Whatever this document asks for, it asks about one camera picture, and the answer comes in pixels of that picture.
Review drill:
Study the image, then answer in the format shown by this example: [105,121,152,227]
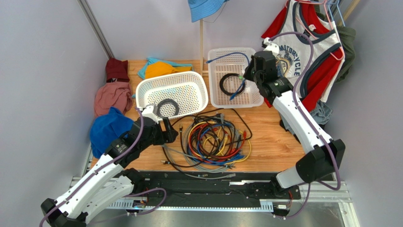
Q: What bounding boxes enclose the white rectangular perforated basket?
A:
[206,47,263,108]

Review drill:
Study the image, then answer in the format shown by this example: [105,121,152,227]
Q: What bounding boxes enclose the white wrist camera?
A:
[141,104,159,123]
[262,37,280,56]

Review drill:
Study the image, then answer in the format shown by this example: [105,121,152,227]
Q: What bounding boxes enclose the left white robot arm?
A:
[40,117,178,227]

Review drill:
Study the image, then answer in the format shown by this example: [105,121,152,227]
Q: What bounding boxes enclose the yellow ethernet cable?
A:
[188,121,253,164]

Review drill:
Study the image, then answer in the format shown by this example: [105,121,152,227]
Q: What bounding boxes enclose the teal cloth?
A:
[137,58,193,79]

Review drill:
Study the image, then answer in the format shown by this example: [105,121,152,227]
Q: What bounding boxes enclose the white oval perforated basket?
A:
[135,71,209,119]

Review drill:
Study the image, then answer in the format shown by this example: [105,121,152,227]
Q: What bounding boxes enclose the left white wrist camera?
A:
[141,104,159,123]

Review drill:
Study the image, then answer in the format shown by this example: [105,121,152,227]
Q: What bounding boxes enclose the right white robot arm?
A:
[244,51,345,192]

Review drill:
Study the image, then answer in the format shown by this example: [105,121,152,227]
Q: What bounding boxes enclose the white motorcycle tank top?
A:
[264,0,345,103]

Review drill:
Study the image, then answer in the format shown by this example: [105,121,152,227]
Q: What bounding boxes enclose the white slotted cable duct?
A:
[107,198,274,212]

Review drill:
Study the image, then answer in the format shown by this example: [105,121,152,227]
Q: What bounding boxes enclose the grey coiled cable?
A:
[156,98,180,118]

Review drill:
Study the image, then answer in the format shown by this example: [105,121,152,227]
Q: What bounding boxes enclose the dark red cloth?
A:
[105,58,130,83]

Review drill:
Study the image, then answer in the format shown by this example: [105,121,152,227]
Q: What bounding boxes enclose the blue cloth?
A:
[89,107,134,159]

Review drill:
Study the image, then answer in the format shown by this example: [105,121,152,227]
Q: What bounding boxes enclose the red ethernet cable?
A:
[189,124,247,159]

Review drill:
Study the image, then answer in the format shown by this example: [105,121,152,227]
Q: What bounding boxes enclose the black coiled cable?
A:
[219,73,246,96]

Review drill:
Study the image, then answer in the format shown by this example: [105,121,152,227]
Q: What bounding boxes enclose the aluminium frame post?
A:
[77,0,115,59]

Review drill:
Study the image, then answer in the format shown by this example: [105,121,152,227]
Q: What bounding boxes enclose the red shirt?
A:
[261,2,345,113]

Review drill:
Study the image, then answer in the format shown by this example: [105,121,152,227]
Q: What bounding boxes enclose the pink clothes hanger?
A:
[289,0,345,62]

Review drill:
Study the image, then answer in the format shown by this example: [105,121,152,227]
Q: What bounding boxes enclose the pink cloth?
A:
[94,81,133,118]

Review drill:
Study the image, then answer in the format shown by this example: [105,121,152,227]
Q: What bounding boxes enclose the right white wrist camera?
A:
[262,37,280,56]

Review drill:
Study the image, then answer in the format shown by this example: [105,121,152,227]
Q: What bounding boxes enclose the blue bucket hat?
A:
[187,0,227,23]

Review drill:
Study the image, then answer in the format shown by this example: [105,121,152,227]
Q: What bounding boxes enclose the denim jeans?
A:
[310,101,333,125]

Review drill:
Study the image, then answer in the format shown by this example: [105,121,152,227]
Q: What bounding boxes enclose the black cable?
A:
[219,73,246,96]
[162,108,253,172]

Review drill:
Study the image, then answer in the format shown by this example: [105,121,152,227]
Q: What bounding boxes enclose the black garment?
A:
[280,114,295,135]

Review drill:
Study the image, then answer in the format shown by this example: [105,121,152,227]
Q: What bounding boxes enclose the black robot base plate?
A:
[140,171,301,205]

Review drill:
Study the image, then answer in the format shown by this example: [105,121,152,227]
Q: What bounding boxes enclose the grey ethernet cable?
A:
[162,113,237,180]

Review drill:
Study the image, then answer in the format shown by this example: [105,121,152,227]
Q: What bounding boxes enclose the orange cloth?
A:
[145,61,193,79]

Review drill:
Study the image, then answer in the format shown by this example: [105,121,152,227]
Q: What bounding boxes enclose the olive green garment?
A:
[301,9,356,91]

